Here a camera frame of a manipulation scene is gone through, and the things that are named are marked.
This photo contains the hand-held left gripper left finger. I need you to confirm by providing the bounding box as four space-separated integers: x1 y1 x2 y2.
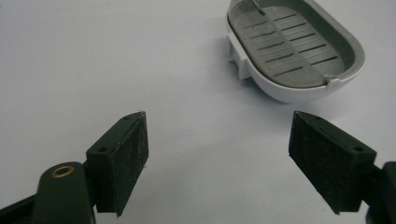
85 110 150 217

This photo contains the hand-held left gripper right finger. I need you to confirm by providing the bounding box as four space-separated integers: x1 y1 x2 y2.
288 110 378 216

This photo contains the white soap dish grey tray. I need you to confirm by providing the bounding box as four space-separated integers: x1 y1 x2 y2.
226 0 366 104

